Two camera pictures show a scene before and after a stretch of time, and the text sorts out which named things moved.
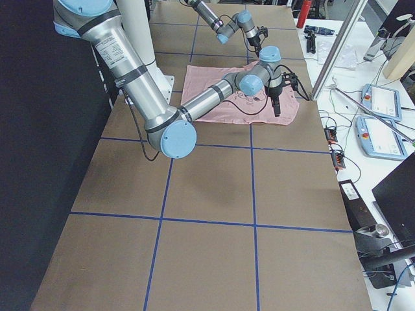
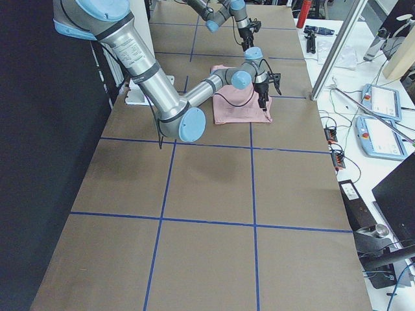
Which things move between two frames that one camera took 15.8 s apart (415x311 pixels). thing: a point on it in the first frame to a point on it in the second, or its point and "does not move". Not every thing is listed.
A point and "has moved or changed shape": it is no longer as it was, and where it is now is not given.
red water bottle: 305,11 does not move
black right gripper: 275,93 to 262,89
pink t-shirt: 257,107 has moved or changed shape
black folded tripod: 311,43 does not move
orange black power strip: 338,157 does not move
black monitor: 395,195 does not move
